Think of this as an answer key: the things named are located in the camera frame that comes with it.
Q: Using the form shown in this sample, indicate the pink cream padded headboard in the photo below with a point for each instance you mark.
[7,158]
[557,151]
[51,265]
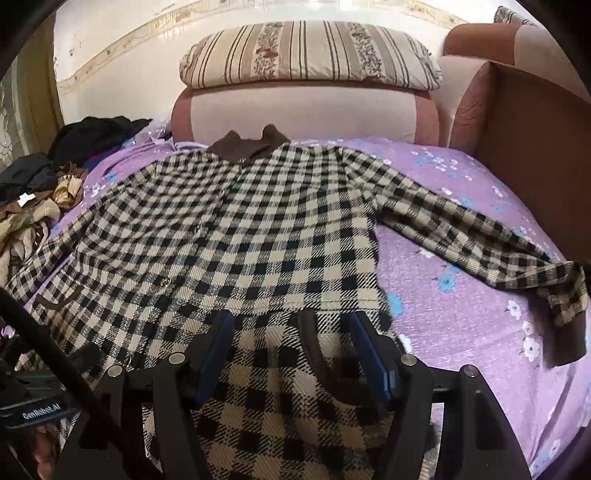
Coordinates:
[304,113]

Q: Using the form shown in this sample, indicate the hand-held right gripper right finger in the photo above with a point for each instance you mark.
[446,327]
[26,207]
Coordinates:
[369,357]

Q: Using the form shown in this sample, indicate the black beige checked coat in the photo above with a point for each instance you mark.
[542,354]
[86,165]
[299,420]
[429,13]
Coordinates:
[277,230]

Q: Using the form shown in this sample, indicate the black garment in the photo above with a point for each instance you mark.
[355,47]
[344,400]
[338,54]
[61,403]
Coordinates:
[92,136]

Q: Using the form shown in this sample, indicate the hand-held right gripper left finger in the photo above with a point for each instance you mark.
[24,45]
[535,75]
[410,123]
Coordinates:
[216,355]

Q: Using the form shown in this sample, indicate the person's left hand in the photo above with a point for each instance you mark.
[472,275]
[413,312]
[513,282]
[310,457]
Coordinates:
[44,450]

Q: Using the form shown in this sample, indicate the wooden door frame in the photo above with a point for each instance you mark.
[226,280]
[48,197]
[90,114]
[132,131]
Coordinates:
[46,69]

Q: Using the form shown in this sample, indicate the brown wooden side panel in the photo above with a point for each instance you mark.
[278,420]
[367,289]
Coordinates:
[521,120]

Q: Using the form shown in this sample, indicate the pile of dark clothes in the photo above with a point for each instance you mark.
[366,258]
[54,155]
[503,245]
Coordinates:
[32,217]

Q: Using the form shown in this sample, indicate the patterned cushion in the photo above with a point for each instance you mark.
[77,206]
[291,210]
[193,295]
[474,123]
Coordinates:
[515,16]

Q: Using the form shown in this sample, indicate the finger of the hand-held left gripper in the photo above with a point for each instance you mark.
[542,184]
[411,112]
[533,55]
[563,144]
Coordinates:
[87,360]

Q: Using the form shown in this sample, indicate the purple floral bed sheet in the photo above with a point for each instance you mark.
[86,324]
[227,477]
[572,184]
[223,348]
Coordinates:
[461,323]

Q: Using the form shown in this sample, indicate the striped floral pillow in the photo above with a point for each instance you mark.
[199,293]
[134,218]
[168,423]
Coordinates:
[314,50]

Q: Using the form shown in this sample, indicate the lace curtain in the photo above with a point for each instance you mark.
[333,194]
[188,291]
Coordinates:
[14,115]

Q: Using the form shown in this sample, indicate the brown cream sofa armrest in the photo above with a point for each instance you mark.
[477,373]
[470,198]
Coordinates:
[480,50]

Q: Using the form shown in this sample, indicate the dark grey garment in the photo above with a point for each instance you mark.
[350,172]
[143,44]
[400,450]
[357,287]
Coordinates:
[25,177]

